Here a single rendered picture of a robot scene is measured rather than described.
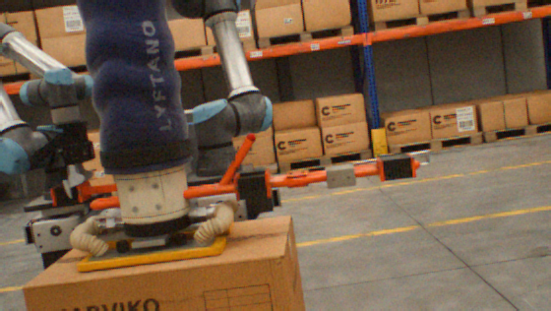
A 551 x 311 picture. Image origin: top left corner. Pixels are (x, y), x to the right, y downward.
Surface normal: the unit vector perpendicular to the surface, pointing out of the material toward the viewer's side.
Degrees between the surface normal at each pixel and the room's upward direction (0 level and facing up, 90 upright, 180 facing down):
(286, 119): 92
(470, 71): 90
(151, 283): 90
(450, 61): 90
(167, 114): 74
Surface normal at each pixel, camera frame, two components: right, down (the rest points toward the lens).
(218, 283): -0.07, 0.14
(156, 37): 0.71, -0.13
